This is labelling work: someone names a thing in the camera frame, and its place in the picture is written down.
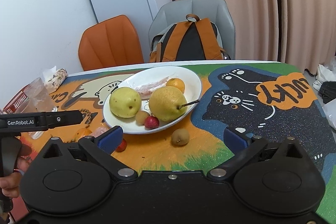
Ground brown kiwi-like fruit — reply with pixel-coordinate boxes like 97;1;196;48
171;128;190;146

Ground grey chair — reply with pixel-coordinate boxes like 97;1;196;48
149;0;236;59

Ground small red fruit in plate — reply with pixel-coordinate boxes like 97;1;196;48
144;116;159;130

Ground yellow pear with stem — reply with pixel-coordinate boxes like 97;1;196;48
149;86;199;123

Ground orange chair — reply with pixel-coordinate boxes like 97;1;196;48
78;15;144;71

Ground green-yellow pear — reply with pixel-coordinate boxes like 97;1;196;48
109;87;142;118

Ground person's left hand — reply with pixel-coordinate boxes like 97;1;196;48
1;144;32;198

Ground large orange mandarin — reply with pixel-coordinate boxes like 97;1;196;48
74;128;92;142

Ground red plastic basket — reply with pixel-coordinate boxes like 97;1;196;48
2;86;30;114

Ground white plastic bags on floor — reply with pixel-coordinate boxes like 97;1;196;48
313;57;336;130

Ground tissue pack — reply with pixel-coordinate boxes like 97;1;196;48
42;66;68;94

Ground small brown longan in plate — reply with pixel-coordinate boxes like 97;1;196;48
135;110;150;126

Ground white oval plate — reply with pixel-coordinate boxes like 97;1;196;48
102;66;202;135

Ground orange black backpack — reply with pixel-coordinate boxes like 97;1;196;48
149;14;231;63

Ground small orange in plate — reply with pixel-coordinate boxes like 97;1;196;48
166;78;185;93

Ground small red fruit on mat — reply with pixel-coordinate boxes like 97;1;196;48
116;139;127;152

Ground wrapped pink piece in plate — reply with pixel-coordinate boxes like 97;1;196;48
133;77;170;100

